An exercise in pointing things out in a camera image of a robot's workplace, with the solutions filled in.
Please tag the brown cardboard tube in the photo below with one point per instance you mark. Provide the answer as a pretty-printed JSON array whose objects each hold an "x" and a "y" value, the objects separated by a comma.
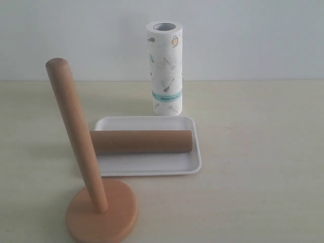
[{"x": 136, "y": 141}]

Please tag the printed white paper towel roll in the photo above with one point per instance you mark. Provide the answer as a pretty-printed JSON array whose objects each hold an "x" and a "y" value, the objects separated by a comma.
[{"x": 165, "y": 53}]

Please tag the wooden paper towel holder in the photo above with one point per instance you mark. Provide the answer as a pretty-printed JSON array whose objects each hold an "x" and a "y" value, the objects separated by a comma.
[{"x": 105, "y": 210}]

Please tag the white rectangular tray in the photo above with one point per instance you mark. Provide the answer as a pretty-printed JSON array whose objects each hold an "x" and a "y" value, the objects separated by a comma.
[{"x": 149, "y": 164}]

